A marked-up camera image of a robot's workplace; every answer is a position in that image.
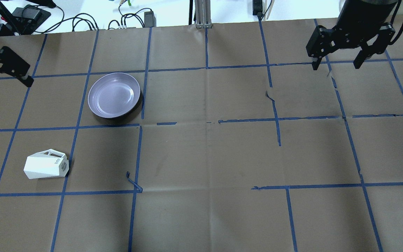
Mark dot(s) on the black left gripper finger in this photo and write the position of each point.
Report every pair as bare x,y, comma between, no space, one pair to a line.
26,80

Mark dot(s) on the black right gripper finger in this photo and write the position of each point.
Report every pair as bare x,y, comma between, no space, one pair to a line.
315,63
361,57

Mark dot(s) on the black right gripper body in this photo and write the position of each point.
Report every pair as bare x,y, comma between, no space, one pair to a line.
357,21

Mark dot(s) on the white faceted cup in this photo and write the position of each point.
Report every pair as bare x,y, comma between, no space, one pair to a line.
46,164

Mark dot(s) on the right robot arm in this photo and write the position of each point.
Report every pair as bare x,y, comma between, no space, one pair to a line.
372,12

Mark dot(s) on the lavender plate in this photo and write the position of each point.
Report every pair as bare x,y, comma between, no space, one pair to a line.
114,95

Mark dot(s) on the black device box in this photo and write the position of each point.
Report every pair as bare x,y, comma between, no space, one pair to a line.
28,19

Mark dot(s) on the black power adapter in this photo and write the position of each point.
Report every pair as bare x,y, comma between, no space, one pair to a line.
149,19

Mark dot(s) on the aluminium frame post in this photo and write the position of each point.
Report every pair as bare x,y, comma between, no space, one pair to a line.
203,14

